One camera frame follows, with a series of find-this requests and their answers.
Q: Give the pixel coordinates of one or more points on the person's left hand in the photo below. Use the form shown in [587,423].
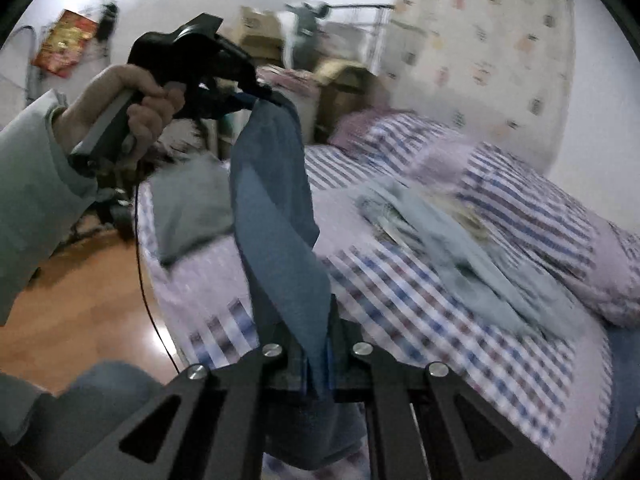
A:
[100,95]

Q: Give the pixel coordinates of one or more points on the person's left forearm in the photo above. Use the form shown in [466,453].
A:
[35,185]

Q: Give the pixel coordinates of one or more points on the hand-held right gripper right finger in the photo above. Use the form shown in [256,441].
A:
[340,355]

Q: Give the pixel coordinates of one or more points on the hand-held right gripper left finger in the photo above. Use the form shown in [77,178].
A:
[280,365]

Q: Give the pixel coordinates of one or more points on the checked bed sheet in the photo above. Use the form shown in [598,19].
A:
[425,350]

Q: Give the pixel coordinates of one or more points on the metal clothes rack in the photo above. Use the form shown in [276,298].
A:
[360,6]

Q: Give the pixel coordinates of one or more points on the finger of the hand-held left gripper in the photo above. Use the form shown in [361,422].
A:
[225,107]
[257,85]

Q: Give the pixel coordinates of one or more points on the light blue garment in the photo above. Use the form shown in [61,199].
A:
[450,250]

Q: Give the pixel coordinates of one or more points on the person's pale green shirt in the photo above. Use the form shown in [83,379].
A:
[20,405]

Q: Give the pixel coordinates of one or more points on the green hanging garment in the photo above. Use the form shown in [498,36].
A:
[305,30]

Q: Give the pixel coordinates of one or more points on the teal blue garment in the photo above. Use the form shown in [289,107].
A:
[275,220]

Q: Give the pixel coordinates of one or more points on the patterned cream curtain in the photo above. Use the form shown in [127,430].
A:
[490,35]

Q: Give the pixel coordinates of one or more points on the grey green folded garment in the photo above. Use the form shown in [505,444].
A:
[190,210]

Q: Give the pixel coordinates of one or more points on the red wall poster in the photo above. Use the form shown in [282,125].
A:
[62,42]

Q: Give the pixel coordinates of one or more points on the cardboard box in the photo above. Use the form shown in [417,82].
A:
[257,30]
[350,95]

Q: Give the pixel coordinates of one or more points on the purple checked quilt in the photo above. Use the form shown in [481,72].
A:
[525,210]

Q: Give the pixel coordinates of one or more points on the person's leg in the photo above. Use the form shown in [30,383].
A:
[100,410]

